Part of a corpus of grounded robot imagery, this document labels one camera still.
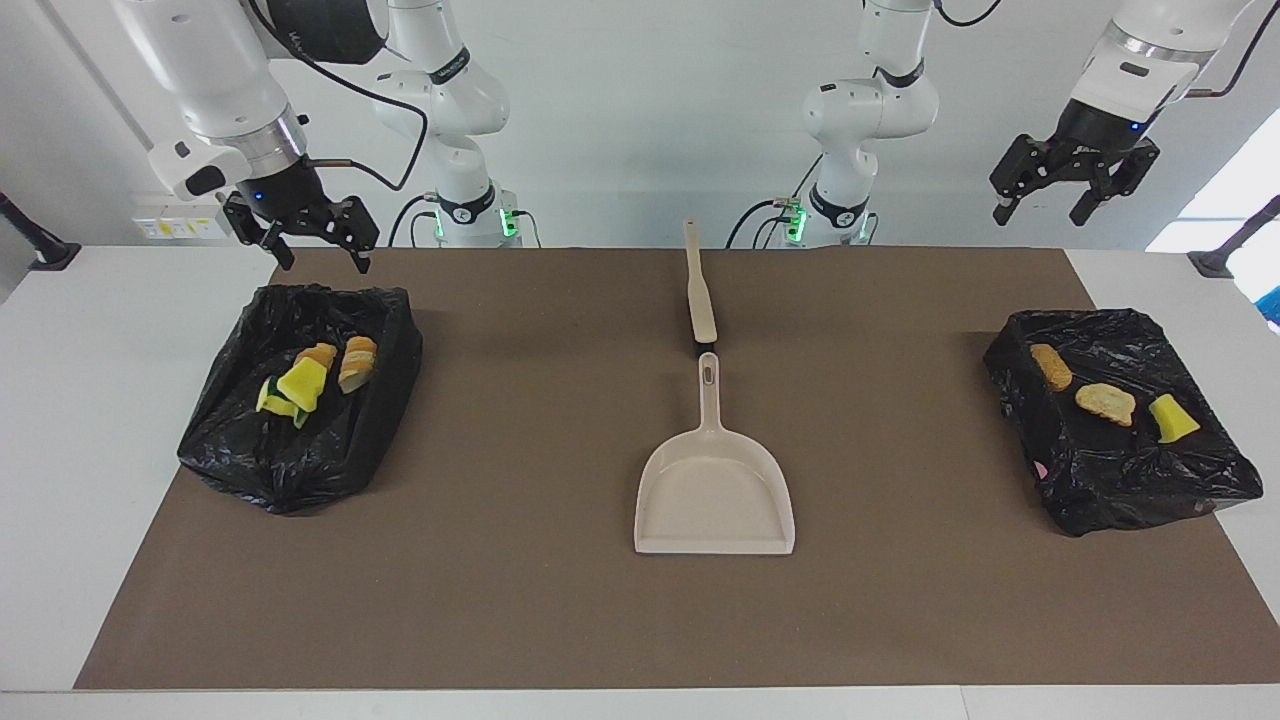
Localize orange striped croissant toy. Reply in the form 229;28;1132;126
337;335;380;395

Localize sliced bread loaf toy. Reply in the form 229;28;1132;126
1074;382;1138;428

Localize beige hand brush black bristles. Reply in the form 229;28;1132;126
683;218;719;361

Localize beige plastic dustpan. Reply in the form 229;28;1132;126
634;351;798;557

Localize black bagged trash bin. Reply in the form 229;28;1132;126
177;284;424;516

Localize black bagged bin pink spot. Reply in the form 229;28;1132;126
982;308;1265;538

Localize black angled stand leg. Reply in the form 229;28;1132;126
1188;195;1280;279
0;192;83;272

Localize brown table mat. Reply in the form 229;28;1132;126
75;247;1280;691

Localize white wall socket box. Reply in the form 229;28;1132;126
132;191;239;241

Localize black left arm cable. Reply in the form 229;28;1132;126
725;0;1263;249

